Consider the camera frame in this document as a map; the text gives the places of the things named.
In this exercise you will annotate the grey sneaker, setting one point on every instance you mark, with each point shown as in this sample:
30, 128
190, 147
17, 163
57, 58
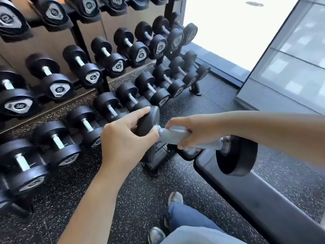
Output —
156, 235
175, 198

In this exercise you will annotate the row of black dumbbells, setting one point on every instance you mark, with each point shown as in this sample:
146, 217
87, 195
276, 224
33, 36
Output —
63, 153
61, 85
53, 11

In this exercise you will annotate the person's right forearm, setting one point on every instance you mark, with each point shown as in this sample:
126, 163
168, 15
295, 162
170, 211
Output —
266, 134

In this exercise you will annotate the black padded workout bench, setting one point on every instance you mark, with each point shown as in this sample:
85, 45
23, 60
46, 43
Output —
254, 200

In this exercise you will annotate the person's right hand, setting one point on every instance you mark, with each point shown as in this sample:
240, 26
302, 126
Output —
198, 128

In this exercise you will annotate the blue jeans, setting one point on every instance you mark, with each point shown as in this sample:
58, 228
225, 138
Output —
193, 221

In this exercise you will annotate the person's left thumb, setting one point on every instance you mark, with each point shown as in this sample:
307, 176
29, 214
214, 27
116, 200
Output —
148, 137

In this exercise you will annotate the person's left forearm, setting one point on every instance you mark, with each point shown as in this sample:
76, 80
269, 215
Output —
94, 208

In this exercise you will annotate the black dumbbell rack frame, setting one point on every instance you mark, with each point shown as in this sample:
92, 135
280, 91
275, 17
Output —
82, 45

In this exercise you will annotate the person's left hand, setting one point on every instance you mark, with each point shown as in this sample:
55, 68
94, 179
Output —
119, 142

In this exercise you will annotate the person's right thumb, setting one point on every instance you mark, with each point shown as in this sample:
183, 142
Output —
189, 145

